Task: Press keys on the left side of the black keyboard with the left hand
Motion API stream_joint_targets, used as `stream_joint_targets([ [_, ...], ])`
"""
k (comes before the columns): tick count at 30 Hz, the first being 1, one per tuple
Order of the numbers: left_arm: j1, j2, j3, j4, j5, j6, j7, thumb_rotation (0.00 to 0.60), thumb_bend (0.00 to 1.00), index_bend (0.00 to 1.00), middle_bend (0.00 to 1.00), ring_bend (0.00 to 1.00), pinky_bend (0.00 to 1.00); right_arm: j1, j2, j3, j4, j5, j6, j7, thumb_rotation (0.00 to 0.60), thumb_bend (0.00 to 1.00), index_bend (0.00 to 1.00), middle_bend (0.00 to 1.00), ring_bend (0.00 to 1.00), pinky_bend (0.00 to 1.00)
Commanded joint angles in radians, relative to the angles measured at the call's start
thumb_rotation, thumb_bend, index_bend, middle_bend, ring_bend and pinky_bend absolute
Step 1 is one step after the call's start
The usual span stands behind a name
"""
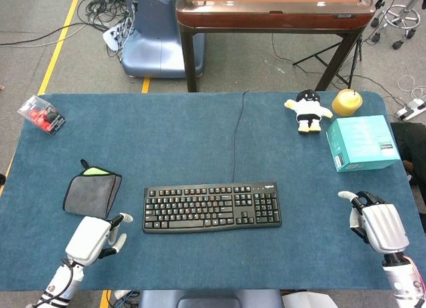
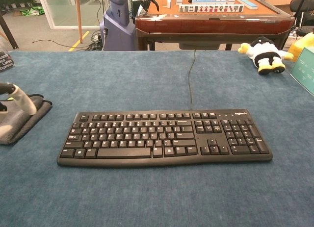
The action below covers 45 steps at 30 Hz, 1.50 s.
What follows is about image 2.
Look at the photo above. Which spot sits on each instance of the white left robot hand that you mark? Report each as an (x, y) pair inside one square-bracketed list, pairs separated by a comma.
[(24, 100)]

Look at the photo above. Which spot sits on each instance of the black Logitech keyboard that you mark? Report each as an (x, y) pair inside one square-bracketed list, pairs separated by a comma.
[(171, 160)]

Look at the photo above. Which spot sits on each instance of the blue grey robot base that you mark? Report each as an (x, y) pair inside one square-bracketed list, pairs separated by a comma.
[(116, 28)]

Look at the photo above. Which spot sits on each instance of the grey microfibre cloth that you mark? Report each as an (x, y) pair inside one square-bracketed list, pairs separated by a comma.
[(17, 129)]

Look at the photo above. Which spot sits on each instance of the clear coffee capsule box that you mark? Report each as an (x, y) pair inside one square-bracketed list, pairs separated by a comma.
[(6, 61)]

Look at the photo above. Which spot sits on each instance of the wooden pole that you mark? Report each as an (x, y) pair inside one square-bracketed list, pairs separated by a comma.
[(78, 18)]

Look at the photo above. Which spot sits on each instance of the blue felt table mat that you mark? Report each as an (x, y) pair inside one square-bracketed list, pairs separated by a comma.
[(147, 200)]

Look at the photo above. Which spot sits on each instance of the black hand of background robot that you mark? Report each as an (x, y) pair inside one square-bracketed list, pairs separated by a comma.
[(147, 0)]

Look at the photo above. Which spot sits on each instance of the brown mahjong table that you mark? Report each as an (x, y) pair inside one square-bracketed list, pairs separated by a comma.
[(211, 23)]

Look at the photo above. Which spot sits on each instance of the standing mahjong tile row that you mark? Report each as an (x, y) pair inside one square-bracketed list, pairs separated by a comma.
[(211, 8)]

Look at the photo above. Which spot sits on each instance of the black white penguin plush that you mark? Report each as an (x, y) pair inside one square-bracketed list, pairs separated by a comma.
[(266, 53)]

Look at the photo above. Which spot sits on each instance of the teal cardboard box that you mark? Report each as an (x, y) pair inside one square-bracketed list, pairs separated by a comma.
[(305, 70)]

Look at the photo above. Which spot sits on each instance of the yellow round fruit toy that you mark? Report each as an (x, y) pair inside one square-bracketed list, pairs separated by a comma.
[(303, 44)]

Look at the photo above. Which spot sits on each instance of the black tripod stand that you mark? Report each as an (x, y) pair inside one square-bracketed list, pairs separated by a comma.
[(300, 8)]

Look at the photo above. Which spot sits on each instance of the blue backed mahjong tile wall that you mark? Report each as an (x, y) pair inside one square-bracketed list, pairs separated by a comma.
[(241, 0)]

